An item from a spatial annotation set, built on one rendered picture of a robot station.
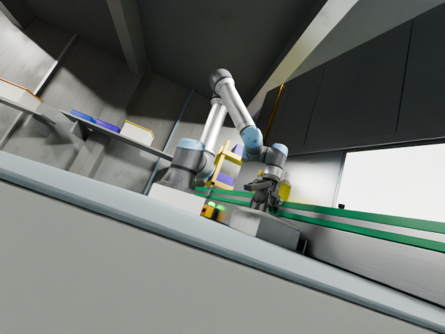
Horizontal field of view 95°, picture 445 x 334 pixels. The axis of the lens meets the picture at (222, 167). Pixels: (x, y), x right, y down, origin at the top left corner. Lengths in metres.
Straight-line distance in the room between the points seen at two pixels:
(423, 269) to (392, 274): 0.07
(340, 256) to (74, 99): 4.70
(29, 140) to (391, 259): 4.85
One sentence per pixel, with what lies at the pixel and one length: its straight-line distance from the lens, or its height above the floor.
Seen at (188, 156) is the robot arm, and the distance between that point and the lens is 0.82.
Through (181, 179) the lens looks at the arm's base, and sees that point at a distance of 0.79.
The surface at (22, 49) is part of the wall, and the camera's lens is 5.68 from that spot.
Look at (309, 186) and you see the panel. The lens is 1.26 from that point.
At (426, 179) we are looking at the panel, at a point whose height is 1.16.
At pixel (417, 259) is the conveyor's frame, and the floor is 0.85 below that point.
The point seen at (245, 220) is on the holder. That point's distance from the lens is 0.80.
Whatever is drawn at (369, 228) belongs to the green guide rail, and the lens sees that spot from 0.88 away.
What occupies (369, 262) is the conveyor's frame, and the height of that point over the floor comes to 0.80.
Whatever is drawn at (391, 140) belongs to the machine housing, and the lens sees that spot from 1.20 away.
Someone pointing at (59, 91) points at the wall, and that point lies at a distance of 5.02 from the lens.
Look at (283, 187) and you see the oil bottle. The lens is 1.15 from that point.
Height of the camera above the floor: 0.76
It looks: 14 degrees up
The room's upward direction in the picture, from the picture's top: 21 degrees clockwise
